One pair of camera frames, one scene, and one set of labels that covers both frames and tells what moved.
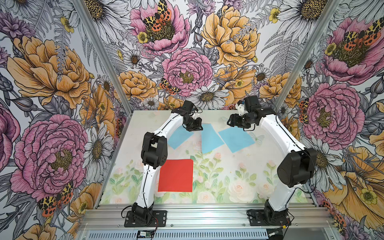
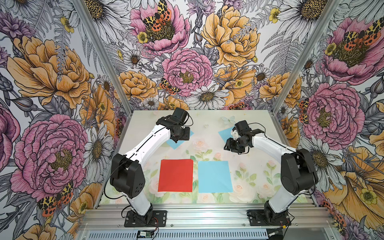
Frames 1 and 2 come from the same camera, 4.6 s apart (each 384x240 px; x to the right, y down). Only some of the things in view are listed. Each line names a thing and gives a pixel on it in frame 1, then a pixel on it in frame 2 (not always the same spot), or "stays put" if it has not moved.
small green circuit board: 145,234 stays put
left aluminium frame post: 103,56 stays put
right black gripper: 235,118 -> 230,143
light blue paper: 210,139 -> 214,177
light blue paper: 178,136 stays put
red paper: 176,175 stays put
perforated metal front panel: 180,235 stays put
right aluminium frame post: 307,54 stays put
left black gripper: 198,126 -> 185,137
